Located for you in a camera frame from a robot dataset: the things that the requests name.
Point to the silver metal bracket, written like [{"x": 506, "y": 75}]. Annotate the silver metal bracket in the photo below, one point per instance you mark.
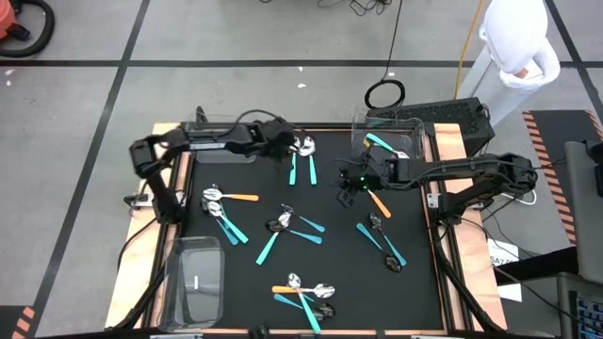
[
  {"x": 136, "y": 201},
  {"x": 433, "y": 201}
]

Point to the grey equipment case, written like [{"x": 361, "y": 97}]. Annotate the grey equipment case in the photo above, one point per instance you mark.
[{"x": 584, "y": 226}]

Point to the person in white suit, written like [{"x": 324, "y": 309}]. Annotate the person in white suit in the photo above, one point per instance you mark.
[{"x": 513, "y": 33}]

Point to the clear plastic bin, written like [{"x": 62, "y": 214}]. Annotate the clear plastic bin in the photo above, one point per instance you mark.
[
  {"x": 207, "y": 301},
  {"x": 221, "y": 157},
  {"x": 410, "y": 127}
]

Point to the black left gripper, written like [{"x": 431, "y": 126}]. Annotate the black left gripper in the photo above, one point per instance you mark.
[{"x": 273, "y": 139}]

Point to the orange vacuum cleaner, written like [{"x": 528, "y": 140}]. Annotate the orange vacuum cleaner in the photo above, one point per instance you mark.
[{"x": 7, "y": 19}]

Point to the white paper label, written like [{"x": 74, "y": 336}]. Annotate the white paper label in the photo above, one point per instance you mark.
[{"x": 501, "y": 252}]

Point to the white paper sheet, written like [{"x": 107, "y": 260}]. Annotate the white paper sheet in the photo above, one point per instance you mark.
[{"x": 511, "y": 292}]

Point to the hazard striped floor mat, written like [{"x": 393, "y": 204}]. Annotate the hazard striped floor mat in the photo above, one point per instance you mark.
[{"x": 556, "y": 132}]

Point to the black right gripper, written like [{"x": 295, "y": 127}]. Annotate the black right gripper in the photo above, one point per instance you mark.
[{"x": 372, "y": 172}]

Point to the black computer case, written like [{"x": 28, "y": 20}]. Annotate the black computer case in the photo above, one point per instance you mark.
[{"x": 438, "y": 113}]

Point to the grey machine blue keypad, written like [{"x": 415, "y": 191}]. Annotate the grey machine blue keypad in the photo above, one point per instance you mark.
[{"x": 589, "y": 315}]

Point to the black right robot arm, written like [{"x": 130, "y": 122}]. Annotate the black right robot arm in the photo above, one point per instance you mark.
[{"x": 471, "y": 167}]

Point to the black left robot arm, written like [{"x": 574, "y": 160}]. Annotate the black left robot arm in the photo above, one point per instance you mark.
[{"x": 216, "y": 140}]

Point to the black clamp post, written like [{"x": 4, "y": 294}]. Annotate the black clamp post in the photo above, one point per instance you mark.
[{"x": 200, "y": 115}]

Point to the yellow tape tag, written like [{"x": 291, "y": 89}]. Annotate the yellow tape tag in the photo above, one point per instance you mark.
[{"x": 365, "y": 142}]

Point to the black device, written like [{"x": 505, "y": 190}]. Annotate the black device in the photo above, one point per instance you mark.
[{"x": 596, "y": 169}]

